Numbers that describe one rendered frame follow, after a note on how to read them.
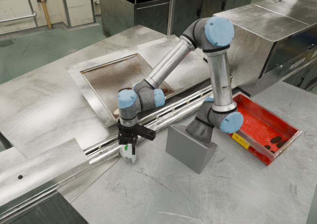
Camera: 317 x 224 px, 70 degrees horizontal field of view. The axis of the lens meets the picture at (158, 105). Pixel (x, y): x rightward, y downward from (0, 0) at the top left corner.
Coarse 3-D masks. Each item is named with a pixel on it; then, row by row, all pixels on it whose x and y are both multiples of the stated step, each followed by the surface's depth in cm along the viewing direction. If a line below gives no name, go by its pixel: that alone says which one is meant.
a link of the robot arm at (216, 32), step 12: (204, 24) 92; (216, 24) 88; (228, 24) 89; (204, 36) 92; (216, 36) 88; (228, 36) 90; (204, 48) 95; (216, 48) 92; (228, 48) 94; (216, 60) 96; (216, 72) 98; (228, 72) 99; (216, 84) 101; (228, 84) 100; (216, 96) 104; (228, 96) 102; (216, 108) 106; (228, 108) 103; (216, 120) 108; (228, 120) 103; (240, 120) 106; (228, 132) 106
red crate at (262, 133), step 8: (240, 112) 163; (248, 112) 163; (248, 120) 157; (256, 120) 158; (240, 128) 151; (248, 128) 151; (256, 128) 152; (264, 128) 152; (272, 128) 153; (256, 136) 147; (264, 136) 147; (272, 136) 147; (264, 144) 142; (272, 144) 142; (256, 152) 134; (264, 160) 132
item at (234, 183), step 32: (256, 96) 178; (288, 96) 180; (160, 160) 130; (224, 160) 132; (256, 160) 133; (288, 160) 135; (96, 192) 114; (128, 192) 114; (160, 192) 115; (192, 192) 116; (224, 192) 117; (256, 192) 118; (288, 192) 119
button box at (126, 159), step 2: (130, 144) 127; (122, 146) 126; (120, 148) 125; (122, 148) 125; (120, 150) 126; (122, 150) 124; (118, 152) 129; (120, 152) 127; (122, 152) 124; (120, 154) 129; (122, 154) 126; (122, 156) 127; (124, 156) 124; (124, 158) 126; (126, 158) 124; (128, 158) 125; (130, 158) 126; (124, 160) 128; (126, 160) 125; (128, 160) 126; (130, 160) 127; (126, 162) 126
